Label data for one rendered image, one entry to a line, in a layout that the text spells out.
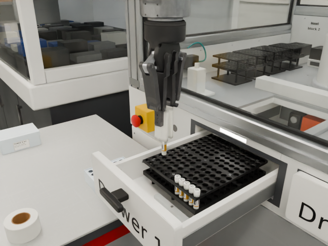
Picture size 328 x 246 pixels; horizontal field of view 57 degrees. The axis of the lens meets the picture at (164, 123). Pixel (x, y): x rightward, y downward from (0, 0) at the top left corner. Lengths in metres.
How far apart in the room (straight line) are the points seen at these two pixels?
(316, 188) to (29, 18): 1.06
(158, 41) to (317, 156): 0.36
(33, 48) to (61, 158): 0.46
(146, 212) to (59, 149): 0.60
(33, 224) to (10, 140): 0.43
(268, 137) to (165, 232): 0.31
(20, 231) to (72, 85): 0.76
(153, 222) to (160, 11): 0.35
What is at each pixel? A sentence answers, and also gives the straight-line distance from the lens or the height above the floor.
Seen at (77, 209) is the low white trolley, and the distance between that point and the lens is 0.81.
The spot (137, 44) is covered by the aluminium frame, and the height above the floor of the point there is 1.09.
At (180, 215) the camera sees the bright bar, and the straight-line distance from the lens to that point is 0.63.
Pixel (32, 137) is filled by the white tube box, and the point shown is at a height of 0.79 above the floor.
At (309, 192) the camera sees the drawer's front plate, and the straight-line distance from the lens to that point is 0.65.
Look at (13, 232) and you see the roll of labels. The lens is 0.74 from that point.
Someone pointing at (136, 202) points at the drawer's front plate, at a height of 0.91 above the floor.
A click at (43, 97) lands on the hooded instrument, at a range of 1.32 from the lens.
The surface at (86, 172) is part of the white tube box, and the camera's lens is 0.87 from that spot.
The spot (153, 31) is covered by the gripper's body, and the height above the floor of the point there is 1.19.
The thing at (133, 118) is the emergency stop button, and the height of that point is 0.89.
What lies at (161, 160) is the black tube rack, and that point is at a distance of 0.70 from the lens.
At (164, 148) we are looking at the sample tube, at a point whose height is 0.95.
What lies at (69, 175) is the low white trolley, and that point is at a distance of 0.94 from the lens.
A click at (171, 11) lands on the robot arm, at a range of 0.53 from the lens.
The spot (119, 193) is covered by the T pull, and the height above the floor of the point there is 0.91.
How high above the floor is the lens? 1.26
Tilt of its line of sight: 24 degrees down
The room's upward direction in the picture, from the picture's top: straight up
